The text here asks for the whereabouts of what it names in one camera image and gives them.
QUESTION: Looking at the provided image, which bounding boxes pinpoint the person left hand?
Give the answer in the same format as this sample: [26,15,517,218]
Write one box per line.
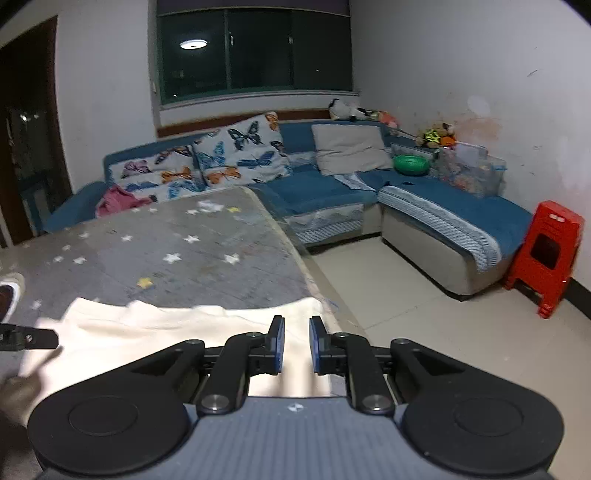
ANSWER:
[1,346,63,427]

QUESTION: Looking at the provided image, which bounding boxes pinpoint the grey plain pillow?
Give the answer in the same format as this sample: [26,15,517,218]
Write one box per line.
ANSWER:
[311,123,393,176]

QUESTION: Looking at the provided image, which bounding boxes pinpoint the red plastic stool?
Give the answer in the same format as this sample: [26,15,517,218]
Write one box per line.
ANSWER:
[504,200,585,319]

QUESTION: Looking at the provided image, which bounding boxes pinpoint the left butterfly pillow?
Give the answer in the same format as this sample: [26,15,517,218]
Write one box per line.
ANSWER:
[108,145,206,203]

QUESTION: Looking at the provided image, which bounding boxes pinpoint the blue corner sofa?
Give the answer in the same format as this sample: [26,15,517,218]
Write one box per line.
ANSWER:
[44,121,532,297]

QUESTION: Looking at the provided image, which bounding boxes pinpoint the pink garment on sofa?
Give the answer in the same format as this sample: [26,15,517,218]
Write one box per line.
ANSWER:
[95,186,153,218]

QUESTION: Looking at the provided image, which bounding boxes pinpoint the cream sweatshirt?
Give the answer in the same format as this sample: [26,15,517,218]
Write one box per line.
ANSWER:
[19,297,331,399]

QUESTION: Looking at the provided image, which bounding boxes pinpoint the yellow orange plush toys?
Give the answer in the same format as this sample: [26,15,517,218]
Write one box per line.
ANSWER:
[415,122,456,149]

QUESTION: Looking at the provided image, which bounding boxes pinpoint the black round induction cooktop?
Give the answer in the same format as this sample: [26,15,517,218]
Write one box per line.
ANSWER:
[0,272,25,323]

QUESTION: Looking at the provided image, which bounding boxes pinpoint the right butterfly pillow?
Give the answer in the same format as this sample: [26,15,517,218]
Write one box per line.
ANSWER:
[193,111,291,189]

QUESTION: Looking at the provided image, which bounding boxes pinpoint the clear plastic toy box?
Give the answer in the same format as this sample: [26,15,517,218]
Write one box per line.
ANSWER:
[435,142,507,198]

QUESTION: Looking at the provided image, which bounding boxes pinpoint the black white plush toy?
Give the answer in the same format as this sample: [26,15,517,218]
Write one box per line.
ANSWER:
[329,98,369,122]

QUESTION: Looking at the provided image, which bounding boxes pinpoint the dark window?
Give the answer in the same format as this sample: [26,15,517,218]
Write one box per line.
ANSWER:
[156,0,353,104]

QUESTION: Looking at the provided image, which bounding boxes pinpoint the green round toy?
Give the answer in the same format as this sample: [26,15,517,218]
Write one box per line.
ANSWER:
[393,155,431,176]

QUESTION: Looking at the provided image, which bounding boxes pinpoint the butterfly pillow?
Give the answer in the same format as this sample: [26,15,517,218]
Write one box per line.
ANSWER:
[193,111,291,189]
[108,145,206,203]

